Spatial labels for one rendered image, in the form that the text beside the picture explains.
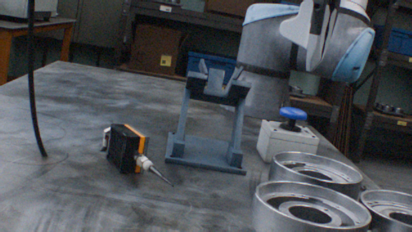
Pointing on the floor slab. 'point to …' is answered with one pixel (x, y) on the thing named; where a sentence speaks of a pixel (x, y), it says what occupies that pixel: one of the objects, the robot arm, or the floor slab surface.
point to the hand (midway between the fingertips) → (316, 62)
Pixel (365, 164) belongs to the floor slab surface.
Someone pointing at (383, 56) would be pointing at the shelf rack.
